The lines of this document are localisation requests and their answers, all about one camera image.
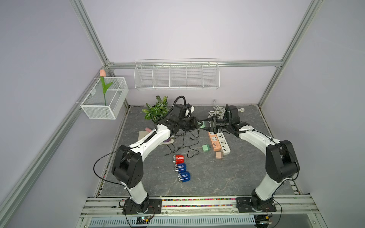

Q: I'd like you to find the red electric shaver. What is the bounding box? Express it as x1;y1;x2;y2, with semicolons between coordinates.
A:
173;155;185;164

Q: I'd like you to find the pink charger cube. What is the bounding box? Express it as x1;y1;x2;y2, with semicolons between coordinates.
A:
215;152;223;160

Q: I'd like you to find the potted green plant black vase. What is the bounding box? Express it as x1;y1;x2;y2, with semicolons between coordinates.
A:
142;96;171;124

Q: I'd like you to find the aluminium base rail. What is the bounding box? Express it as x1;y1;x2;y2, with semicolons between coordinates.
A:
81;195;319;218

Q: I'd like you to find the white power strip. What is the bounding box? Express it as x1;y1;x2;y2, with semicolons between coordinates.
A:
217;133;231;155

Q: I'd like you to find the orange power strip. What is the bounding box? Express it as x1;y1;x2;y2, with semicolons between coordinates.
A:
208;132;221;152

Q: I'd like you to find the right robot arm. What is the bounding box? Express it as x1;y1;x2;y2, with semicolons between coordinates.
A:
209;104;300;212

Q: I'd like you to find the long white wire shelf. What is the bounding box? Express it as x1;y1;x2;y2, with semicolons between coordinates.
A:
134;59;220;90

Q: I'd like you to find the green charger cube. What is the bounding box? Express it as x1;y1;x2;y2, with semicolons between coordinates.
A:
202;144;211;152
199;121;212;129

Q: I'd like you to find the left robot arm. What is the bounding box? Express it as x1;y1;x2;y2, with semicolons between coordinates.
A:
94;96;197;214

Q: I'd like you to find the cream hand-shaped holder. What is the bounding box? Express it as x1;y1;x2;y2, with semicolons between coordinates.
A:
138;130;174;145

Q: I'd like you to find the pink artificial tulip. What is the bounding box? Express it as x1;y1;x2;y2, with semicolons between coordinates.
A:
99;69;113;105

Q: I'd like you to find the white power cord bundle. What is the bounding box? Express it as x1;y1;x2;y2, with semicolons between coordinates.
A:
208;100;246;119

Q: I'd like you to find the white wire basket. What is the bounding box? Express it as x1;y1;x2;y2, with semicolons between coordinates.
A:
80;77;129;120

